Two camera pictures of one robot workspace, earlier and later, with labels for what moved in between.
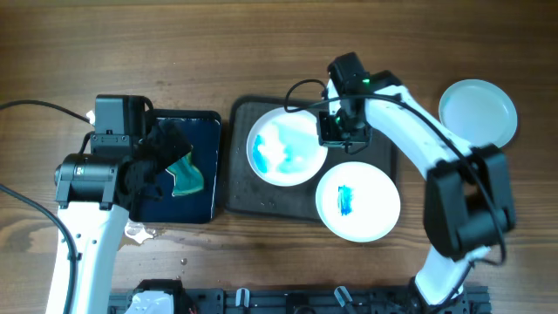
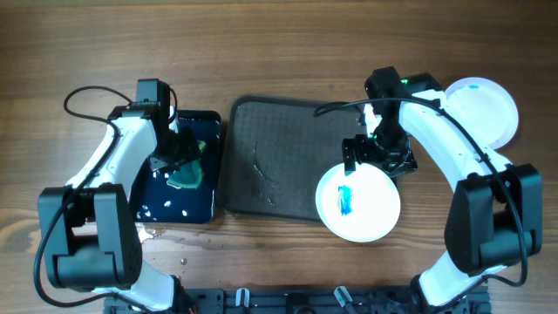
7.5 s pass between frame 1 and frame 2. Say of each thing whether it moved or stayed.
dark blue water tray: stayed
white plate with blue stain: stayed
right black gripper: moved
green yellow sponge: moved
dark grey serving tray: stayed
